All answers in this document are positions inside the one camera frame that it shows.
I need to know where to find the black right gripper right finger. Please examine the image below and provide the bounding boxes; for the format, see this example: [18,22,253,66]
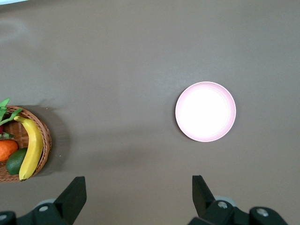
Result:
[187,175,253,225]

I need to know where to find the pink round plate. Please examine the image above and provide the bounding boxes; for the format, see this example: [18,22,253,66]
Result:
[175,81,237,143]

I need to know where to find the yellow banana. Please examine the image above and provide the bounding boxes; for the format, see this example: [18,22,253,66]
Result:
[13,115,44,181]

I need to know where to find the brown wicker basket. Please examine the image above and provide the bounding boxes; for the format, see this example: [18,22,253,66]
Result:
[0,105,53,183]

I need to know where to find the orange mandarin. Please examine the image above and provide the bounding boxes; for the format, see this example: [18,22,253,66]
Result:
[0,140,19,162]

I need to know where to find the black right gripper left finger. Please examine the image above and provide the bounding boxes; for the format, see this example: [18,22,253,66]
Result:
[16,176,87,225]

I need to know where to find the green avocado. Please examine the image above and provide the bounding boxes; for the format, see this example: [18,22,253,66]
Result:
[6,147,28,176]

